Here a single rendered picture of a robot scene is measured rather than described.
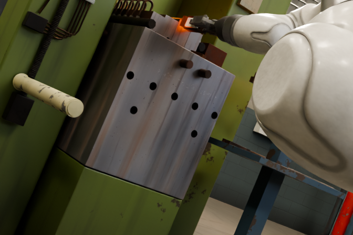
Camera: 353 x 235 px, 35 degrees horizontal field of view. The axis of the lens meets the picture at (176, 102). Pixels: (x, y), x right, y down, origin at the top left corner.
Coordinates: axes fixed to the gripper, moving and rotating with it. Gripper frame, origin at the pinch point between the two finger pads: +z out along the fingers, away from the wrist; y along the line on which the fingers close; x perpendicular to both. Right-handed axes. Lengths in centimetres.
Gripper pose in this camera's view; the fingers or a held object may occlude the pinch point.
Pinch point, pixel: (195, 24)
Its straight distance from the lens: 178.3
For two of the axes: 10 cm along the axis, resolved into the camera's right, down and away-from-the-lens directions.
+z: -5.1, -2.0, 8.4
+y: 7.6, 3.6, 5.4
